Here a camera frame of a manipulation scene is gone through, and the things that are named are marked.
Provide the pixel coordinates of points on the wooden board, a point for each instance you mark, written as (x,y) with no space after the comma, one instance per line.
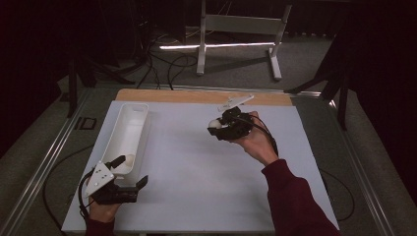
(180,97)

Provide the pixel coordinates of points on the person's right hand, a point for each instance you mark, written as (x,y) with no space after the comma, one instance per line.
(259,146)

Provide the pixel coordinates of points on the white table mat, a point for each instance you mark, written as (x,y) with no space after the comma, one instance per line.
(196,170)

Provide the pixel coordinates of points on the white plastic bin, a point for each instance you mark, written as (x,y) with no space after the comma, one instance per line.
(128,134)

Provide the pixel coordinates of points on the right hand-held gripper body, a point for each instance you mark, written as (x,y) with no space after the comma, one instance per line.
(241,126)

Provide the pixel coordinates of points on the white metal table frame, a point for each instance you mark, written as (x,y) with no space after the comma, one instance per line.
(242,24)

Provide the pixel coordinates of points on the black metal stand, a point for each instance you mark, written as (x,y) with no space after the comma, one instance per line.
(72,91)
(342,98)

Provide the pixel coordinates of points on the black rectangular floor frame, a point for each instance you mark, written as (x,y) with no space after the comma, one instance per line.
(78,123)

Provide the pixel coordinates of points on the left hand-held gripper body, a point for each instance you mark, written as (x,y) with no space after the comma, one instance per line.
(100,178)

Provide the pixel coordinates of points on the person's left hand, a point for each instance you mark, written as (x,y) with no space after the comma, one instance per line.
(102,212)

